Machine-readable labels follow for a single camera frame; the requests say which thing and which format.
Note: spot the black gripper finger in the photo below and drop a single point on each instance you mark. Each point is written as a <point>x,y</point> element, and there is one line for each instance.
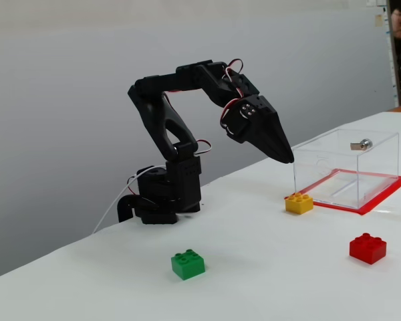
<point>274,127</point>
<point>264,143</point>

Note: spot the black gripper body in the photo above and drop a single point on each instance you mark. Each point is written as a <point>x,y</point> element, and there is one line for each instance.
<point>263,115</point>

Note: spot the red lego brick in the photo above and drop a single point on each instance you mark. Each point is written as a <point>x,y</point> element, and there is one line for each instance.
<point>367,250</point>

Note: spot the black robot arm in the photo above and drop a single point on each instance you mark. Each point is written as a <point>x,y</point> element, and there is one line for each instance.
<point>160,110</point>

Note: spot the yellow lego brick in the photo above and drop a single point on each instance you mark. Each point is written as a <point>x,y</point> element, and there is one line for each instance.
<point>299,204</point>

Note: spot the transparent plastic box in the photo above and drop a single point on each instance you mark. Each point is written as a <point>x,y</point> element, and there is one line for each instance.
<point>337,160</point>

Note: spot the silver metal box lock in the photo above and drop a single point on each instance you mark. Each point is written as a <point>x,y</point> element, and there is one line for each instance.
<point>364,143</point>

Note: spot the green lego brick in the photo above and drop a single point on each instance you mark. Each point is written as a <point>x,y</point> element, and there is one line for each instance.
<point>187,265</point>

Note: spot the black table clamp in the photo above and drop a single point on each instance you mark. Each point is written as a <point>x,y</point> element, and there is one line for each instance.
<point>123,209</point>

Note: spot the yellow sticky note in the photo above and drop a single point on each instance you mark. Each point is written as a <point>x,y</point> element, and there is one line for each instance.
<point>378,20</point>

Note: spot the red tape frame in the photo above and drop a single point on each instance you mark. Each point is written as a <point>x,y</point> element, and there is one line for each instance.
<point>384,193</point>

